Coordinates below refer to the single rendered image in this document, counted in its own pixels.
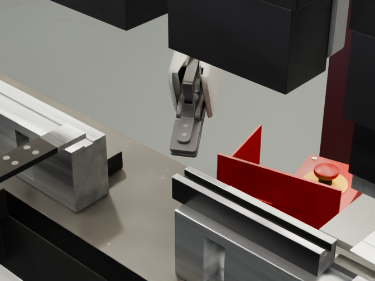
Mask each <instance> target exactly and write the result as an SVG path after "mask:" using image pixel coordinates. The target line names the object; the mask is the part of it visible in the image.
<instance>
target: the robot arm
mask: <svg viewBox="0 0 375 281"><path fill-rule="evenodd" d="M222 73H223V70H222V69H220V68H217V67H215V66H212V65H209V64H207V63H205V62H202V61H200V60H197V59H195V58H192V57H190V56H188V55H185V54H182V53H180V52H177V51H175V50H174V54H173V56H172V60H171V64H170V68H169V73H168V84H169V89H170V94H171V98H172V102H173V105H174V109H175V112H176V118H179V119H175V120H174V126H173V129H172V133H171V139H170V144H169V149H170V153H171V154H172V155H173V156H182V157H191V158H195V157H196V156H197V155H198V149H199V144H200V138H201V133H202V130H203V122H204V118H205V113H207V116H208V118H211V117H212V116H213V115H214V112H215V108H216V105H217V100H218V95H219V89H220V83H221V79H222Z"/></svg>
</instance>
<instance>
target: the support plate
mask: <svg viewBox="0 0 375 281"><path fill-rule="evenodd" d="M319 231H321V232H323V233H325V234H327V235H329V236H331V237H333V238H335V239H337V242H336V245H337V246H338V247H340V248H342V249H344V250H346V251H348V252H350V249H352V248H353V247H354V246H356V245H357V244H358V243H360V242H361V241H362V240H363V239H365V238H366V237H367V236H368V235H370V234H371V233H372V232H374V231H375V199H374V198H372V197H369V196H367V195H365V194H362V195H360V196H359V197H358V198H357V199H356V200H354V201H353V202H352V203H351V204H350V205H348V206H347V207H346V208H345V209H343V210H342V211H341V212H340V213H338V214H337V215H336V216H335V217H333V218H332V219H331V220H330V221H329V222H327V223H326V224H325V225H324V226H323V227H321V228H320V229H319ZM350 253H351V252H350ZM352 254H353V253H352Z"/></svg>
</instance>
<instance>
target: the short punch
mask: <svg viewBox="0 0 375 281"><path fill-rule="evenodd" d="M348 172H349V173H350V174H352V175H353V176H352V185H351V188H352V189H354V190H356V191H359V192H361V193H363V194H365V195H367V196H369V197H372V198H374V199H375V130H372V129H369V128H367V127H364V126H362V125H359V124H357V123H354V130H353V139H352V147H351V152H350V161H349V169H348Z"/></svg>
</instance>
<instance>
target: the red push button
mask: <svg viewBox="0 0 375 281"><path fill-rule="evenodd" d="M314 174H315V176H316V177H317V178H318V182H320V183H323V184H326V185H329V186H331V185H332V182H333V180H334V179H336V178H337V177H338V176H339V169H338V168H337V167H336V166H335V165H333V164H330V163H320V164H317V165H316V166H315V168H314Z"/></svg>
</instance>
